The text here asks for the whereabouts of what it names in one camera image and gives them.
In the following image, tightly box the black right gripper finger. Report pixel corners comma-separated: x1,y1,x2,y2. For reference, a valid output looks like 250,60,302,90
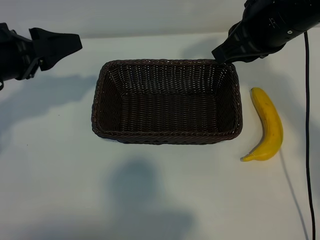
211,29,244,59
216,46,257,65

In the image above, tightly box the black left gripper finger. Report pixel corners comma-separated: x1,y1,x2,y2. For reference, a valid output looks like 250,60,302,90
28,28,82,55
38,41,83,72

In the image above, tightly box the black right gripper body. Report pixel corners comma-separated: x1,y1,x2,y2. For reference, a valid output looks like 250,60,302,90
228,7,284,57

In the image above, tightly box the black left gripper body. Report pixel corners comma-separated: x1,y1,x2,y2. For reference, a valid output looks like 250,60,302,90
0,22,41,81

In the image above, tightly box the yellow banana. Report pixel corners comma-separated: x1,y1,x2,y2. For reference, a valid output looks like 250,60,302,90
240,87,284,163

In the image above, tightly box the dark brown wicker basket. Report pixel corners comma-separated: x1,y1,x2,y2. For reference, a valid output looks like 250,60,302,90
91,58,244,146

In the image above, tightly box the long black cable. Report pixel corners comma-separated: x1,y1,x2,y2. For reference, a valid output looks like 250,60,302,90
303,30,316,240

